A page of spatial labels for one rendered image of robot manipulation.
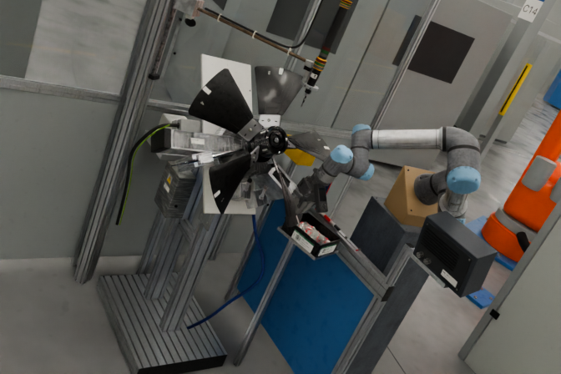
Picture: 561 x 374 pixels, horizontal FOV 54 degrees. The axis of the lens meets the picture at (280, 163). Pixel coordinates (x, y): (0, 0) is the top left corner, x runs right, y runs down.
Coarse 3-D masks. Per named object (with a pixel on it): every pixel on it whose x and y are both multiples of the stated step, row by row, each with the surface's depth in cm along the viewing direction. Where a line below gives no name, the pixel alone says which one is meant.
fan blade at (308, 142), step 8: (288, 136) 238; (296, 136) 242; (304, 136) 245; (312, 136) 248; (320, 136) 251; (296, 144) 232; (304, 144) 236; (312, 144) 241; (320, 144) 245; (312, 152) 236; (320, 152) 240; (328, 152) 245
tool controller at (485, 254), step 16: (432, 224) 206; (448, 224) 206; (432, 240) 207; (448, 240) 200; (464, 240) 198; (480, 240) 199; (416, 256) 216; (432, 256) 208; (448, 256) 201; (464, 256) 195; (480, 256) 191; (448, 272) 202; (464, 272) 196; (480, 272) 197; (464, 288) 197; (480, 288) 204
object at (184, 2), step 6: (174, 0) 232; (180, 0) 230; (186, 0) 229; (192, 0) 228; (198, 0) 228; (174, 6) 231; (180, 6) 230; (186, 6) 229; (192, 6) 228; (198, 6) 231; (186, 12) 230; (192, 12) 229; (198, 12) 233
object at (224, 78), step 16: (224, 80) 211; (208, 96) 211; (224, 96) 212; (240, 96) 215; (192, 112) 211; (208, 112) 213; (224, 112) 215; (240, 112) 216; (224, 128) 219; (240, 128) 220
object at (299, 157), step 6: (288, 150) 279; (294, 150) 276; (300, 150) 272; (288, 156) 279; (294, 156) 275; (300, 156) 272; (306, 156) 274; (312, 156) 276; (294, 162) 275; (300, 162) 274; (306, 162) 276; (312, 162) 278
